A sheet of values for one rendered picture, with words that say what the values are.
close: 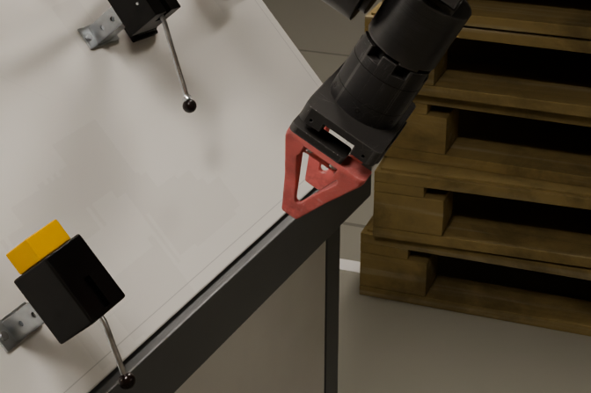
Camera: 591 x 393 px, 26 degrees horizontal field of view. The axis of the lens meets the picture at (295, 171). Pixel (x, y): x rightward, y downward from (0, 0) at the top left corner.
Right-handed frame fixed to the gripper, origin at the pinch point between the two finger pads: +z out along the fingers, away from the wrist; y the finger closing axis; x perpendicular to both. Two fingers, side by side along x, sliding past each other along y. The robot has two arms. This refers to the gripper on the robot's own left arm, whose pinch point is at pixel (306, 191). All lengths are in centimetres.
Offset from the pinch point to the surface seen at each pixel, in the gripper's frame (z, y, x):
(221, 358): 35.3, -20.1, 1.2
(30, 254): 11.6, 11.3, -14.2
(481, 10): 41, -163, 1
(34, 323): 18.0, 10.2, -11.6
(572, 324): 86, -158, 56
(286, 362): 43, -35, 7
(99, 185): 18.0, -9.5, -16.7
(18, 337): 20.5, 10.0, -12.3
